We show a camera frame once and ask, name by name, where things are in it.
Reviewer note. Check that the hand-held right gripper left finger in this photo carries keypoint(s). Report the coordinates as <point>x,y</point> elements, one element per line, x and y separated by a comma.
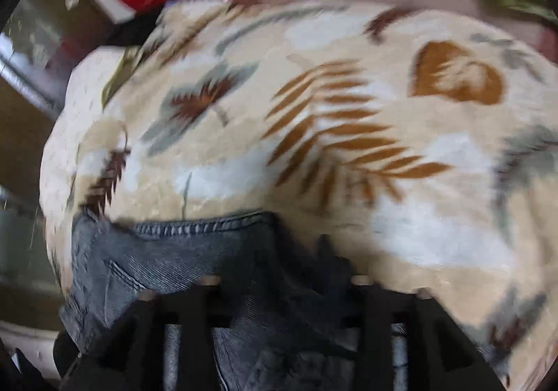
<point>202,308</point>

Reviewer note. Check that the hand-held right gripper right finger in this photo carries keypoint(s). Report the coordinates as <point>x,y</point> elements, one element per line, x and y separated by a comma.
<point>377,308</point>

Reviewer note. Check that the blue denim pants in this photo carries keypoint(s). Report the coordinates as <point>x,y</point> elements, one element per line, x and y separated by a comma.
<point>174,256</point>

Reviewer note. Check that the leaf print blanket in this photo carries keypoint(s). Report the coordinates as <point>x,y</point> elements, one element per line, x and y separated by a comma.
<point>305,155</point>

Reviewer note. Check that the white quilt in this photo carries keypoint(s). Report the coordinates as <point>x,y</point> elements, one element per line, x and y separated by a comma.
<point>83,81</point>

